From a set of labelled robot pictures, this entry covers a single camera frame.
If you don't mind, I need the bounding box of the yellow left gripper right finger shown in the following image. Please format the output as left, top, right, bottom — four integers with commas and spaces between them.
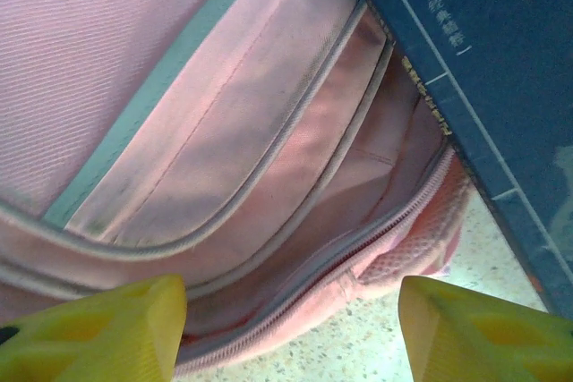
399, 275, 573, 382

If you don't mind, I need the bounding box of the dark blue book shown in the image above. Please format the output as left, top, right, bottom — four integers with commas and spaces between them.
339, 0, 573, 321

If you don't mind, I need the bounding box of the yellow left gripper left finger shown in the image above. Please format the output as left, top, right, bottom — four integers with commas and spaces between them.
0, 274, 187, 382

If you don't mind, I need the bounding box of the pink school backpack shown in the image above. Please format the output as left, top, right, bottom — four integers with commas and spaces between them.
0, 0, 471, 378

